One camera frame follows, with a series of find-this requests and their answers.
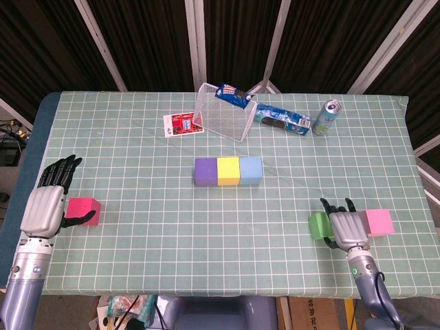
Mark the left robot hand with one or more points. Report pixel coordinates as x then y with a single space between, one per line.
43 213

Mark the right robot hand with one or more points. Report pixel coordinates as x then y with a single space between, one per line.
349 230

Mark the green foam cube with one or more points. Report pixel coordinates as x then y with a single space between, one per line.
319 225

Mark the crimson foam cube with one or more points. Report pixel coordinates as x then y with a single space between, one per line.
80 206

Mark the light blue foam cube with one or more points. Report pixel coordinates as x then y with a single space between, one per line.
251 168

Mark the purple foam cube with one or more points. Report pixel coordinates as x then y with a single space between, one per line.
206 170

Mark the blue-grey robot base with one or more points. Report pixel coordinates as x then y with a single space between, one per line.
213 314

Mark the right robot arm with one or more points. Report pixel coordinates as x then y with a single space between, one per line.
368 282

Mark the pink foam cube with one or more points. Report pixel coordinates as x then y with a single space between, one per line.
378 221

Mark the black device box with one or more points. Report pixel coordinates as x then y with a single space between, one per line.
9 154

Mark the brown cardboard box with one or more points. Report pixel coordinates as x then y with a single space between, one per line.
313 314

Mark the light blue drink can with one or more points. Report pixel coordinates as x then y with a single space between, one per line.
324 120

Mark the colourful snack bags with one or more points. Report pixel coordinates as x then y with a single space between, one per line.
120 309

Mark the long blue cookie package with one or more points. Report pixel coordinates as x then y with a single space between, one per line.
282 118

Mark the yellow foam cube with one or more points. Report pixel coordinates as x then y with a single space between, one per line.
228 168

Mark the green checked tablecloth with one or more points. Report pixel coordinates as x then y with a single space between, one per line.
189 247

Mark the red and white card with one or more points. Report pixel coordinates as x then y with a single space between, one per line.
180 124

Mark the small blue cookie pack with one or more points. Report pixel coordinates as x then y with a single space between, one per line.
233 94

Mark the white partition frame post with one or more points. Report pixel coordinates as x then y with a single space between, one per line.
196 44
388 51
428 172
13 111
99 44
273 44

